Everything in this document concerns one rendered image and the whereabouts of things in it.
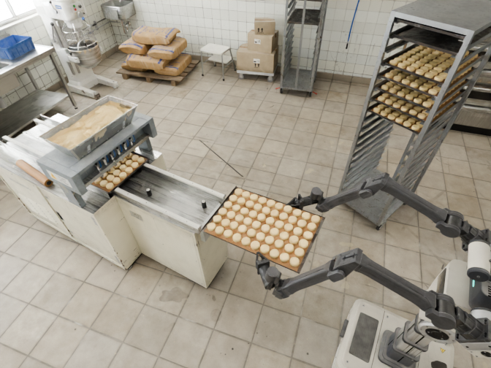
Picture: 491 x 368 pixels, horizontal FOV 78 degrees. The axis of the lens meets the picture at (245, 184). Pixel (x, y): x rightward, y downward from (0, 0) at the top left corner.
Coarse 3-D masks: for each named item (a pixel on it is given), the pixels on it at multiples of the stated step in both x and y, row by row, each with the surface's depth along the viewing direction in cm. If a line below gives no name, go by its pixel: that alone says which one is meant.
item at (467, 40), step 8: (472, 32) 160; (464, 40) 165; (464, 48) 166; (456, 64) 173; (448, 80) 180; (440, 96) 187; (432, 112) 196; (432, 120) 201; (424, 128) 204; (424, 136) 209; (416, 144) 214; (408, 160) 224; (400, 176) 236; (400, 184) 243; (392, 200) 257; (384, 208) 264; (384, 216) 272; (376, 224) 281
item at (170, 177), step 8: (40, 120) 272; (48, 128) 268; (144, 168) 231; (152, 168) 225; (160, 176) 226; (168, 176) 220; (176, 176) 219; (184, 184) 217; (192, 184) 213; (200, 192) 213; (208, 192) 208; (216, 192) 207; (216, 200) 210
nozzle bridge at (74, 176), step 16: (128, 128) 213; (144, 128) 228; (112, 144) 201; (144, 144) 244; (48, 160) 190; (64, 160) 190; (80, 160) 190; (96, 160) 191; (112, 160) 210; (48, 176) 197; (64, 176) 183; (80, 176) 195; (96, 176) 200; (64, 192) 202; (80, 192) 188
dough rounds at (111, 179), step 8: (128, 160) 229; (136, 160) 231; (144, 160) 231; (112, 168) 223; (120, 168) 223; (128, 168) 222; (136, 168) 225; (104, 176) 217; (112, 176) 217; (120, 176) 217; (96, 184) 214; (104, 184) 211; (112, 184) 211
